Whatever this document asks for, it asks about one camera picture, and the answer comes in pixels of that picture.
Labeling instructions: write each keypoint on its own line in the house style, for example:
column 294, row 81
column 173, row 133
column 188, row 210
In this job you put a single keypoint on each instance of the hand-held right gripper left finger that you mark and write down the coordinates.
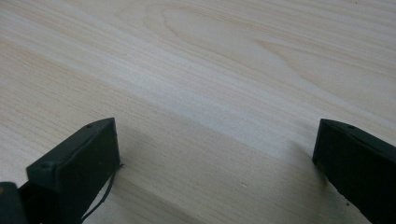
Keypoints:
column 77, row 165

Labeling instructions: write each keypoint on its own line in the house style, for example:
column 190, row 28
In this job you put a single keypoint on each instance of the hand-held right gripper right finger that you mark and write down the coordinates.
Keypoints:
column 358, row 165

